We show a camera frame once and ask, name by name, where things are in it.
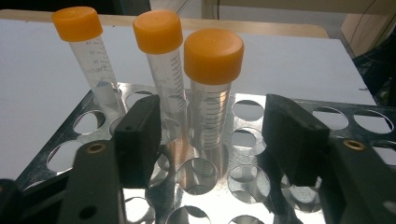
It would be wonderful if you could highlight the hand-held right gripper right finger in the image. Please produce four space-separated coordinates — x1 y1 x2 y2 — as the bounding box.
262 92 396 224

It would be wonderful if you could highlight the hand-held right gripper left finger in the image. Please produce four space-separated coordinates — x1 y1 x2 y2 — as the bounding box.
57 93 163 224

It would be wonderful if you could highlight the perforated metal tube rack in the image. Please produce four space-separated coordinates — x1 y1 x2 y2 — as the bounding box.
15 81 396 224

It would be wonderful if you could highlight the orange-capped clear tube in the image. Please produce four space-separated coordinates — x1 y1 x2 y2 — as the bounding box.
133 8 190 147
183 27 246 185
50 6 129 120

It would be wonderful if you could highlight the black metal stand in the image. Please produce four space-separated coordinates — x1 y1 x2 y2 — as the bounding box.
353 29 396 108

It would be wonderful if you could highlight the white board sheet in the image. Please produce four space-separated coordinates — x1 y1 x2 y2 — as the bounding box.
0 18 377 181

